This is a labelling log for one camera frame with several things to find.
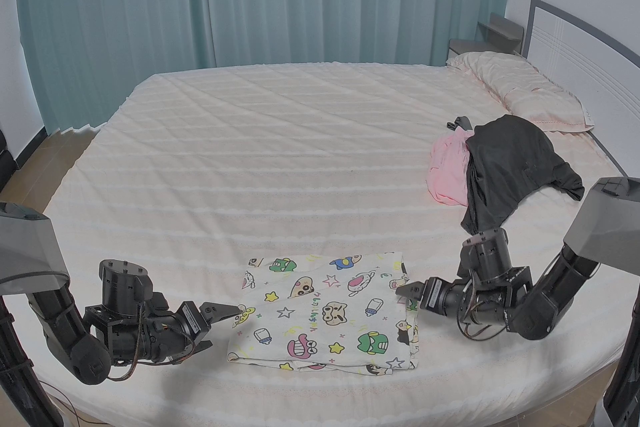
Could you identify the bed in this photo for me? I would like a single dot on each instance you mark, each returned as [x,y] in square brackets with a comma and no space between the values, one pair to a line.
[250,155]

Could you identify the cream pillow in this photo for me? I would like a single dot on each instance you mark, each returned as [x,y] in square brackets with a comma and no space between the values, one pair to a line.
[525,89]

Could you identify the black slatted furniture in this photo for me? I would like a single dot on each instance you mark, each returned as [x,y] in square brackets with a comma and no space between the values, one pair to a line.
[6,160]

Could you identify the black garment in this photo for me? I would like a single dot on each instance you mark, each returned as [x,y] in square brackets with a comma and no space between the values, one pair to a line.
[510,160]

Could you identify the grey bedside table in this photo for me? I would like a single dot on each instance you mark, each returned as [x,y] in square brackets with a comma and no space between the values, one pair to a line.
[500,32]

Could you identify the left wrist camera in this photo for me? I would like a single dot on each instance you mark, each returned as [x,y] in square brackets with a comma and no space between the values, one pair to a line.
[159,304]

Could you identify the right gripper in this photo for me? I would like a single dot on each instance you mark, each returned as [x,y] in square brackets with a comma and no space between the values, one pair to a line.
[445,297]

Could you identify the pink garment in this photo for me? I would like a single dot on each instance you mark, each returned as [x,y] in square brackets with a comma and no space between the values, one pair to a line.
[447,170]

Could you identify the white printed pyjama top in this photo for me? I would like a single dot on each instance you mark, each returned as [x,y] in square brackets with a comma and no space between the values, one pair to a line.
[325,315]

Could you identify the dark grey garment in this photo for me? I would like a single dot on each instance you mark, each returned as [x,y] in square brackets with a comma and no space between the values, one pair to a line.
[460,122]

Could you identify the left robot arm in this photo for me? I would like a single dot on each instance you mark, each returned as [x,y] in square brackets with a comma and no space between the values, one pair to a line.
[55,325]

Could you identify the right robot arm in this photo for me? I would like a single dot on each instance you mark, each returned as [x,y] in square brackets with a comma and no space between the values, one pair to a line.
[595,225]

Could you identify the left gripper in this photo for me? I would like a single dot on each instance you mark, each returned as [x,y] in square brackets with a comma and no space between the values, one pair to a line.
[170,337]

